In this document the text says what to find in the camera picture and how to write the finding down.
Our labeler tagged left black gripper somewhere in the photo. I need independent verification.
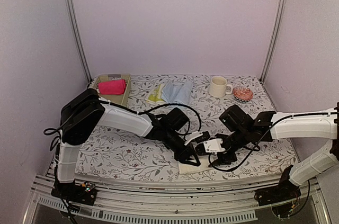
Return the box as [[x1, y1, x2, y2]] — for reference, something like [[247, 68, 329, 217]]
[[163, 129, 200, 167]]

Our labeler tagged cream towel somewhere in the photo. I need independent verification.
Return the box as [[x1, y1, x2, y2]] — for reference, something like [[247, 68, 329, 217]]
[[178, 156, 212, 175]]

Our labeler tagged pink towel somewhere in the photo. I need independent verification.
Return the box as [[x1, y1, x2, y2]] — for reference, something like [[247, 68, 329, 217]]
[[98, 79, 126, 95]]

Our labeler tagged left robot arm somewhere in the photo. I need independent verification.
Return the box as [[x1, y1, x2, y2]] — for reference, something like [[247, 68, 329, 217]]
[[55, 88, 201, 200]]

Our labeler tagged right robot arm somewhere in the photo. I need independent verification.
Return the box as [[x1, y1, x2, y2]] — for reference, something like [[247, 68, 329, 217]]
[[203, 105, 338, 201]]

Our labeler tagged red patterned bowl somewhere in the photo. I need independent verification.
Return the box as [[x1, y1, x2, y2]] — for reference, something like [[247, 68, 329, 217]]
[[233, 86, 254, 103]]

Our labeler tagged blue rolled towel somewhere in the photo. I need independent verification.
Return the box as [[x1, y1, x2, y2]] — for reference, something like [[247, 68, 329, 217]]
[[162, 81, 193, 105]]

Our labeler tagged cream ceramic mug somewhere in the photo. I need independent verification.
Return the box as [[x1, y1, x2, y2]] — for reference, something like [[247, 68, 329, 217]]
[[208, 76, 234, 98]]

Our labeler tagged green white towel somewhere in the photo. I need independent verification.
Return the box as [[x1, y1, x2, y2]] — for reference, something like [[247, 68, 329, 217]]
[[145, 84, 166, 105]]

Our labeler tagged green plastic basket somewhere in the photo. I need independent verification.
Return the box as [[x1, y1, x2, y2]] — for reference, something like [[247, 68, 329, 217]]
[[88, 74, 131, 106]]

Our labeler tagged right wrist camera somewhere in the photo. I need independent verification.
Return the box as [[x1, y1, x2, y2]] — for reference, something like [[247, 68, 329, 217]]
[[195, 138, 226, 156]]

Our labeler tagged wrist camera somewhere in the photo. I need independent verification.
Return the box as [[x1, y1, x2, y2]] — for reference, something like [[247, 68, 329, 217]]
[[184, 131, 210, 146], [195, 138, 226, 156]]

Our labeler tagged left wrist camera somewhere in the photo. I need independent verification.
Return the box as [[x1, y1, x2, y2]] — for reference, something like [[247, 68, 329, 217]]
[[184, 131, 210, 146]]

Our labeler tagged left black cable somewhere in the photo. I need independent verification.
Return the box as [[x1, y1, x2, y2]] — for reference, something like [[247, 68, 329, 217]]
[[43, 103, 202, 153]]

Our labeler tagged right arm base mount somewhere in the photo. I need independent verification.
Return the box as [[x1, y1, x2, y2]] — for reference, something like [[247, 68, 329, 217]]
[[254, 184, 301, 219]]

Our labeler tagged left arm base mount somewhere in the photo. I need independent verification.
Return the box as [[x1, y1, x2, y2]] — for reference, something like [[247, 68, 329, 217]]
[[51, 181, 97, 206]]

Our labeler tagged right aluminium post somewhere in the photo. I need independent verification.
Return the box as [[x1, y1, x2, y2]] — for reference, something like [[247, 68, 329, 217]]
[[260, 0, 287, 85]]

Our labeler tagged aluminium post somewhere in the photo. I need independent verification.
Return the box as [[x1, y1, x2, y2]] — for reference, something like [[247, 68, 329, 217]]
[[65, 0, 92, 83], [260, 0, 287, 85]]

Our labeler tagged left aluminium post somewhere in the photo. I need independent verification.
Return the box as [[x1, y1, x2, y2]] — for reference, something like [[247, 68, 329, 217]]
[[65, 0, 92, 83]]

